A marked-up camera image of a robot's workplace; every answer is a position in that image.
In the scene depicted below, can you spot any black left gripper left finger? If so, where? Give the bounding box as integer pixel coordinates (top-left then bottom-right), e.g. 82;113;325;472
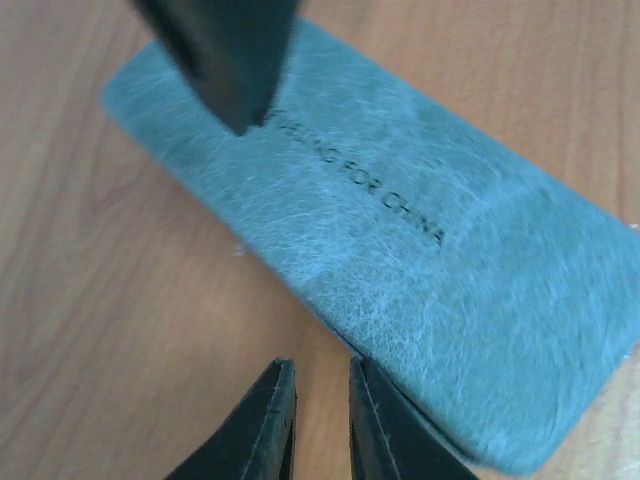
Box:
167;358;297;480

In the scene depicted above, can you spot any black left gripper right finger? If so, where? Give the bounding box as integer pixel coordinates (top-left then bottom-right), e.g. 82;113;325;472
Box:
349;356;477;480

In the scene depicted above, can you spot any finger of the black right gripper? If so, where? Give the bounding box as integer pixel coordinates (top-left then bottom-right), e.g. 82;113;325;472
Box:
132;0;301;136

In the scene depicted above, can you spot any teal glasses case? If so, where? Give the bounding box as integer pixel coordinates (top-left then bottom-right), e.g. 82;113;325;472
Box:
103;20;639;475

